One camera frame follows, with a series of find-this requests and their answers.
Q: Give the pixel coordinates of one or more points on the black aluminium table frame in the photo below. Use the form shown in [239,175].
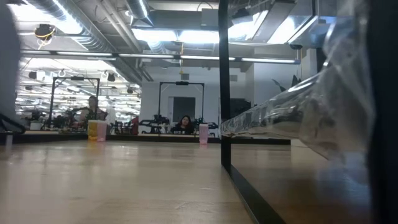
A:
[155,138]

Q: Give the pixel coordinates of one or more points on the dark grey door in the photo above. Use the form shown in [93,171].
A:
[184,107]

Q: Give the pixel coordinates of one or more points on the black yellow ceiling device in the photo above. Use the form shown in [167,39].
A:
[44,31]

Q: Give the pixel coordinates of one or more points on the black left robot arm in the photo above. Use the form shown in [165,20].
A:
[7,62]

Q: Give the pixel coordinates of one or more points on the silver ventilation duct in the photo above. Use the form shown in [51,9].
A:
[93,40]

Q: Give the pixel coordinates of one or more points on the large orange medicine bottle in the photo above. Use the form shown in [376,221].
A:
[92,130]

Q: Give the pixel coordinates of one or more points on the black cabinet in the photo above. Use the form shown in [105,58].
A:
[241,107]

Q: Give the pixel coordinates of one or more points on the background black rig frame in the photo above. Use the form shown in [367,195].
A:
[182,83]
[97,93]

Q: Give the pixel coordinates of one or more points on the silver horizontal rig bar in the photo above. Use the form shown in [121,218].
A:
[140,56]

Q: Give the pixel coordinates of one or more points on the background black robot arm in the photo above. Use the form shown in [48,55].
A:
[206,125]
[155,122]

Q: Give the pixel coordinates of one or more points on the small pink medicine bottle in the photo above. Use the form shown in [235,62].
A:
[203,133]
[102,132]

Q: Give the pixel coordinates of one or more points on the red background object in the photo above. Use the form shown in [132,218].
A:
[134,125]

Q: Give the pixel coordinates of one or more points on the green plant white pot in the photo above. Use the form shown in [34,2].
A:
[295,81]

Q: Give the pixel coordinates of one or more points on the person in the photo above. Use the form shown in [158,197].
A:
[92,110]
[185,126]

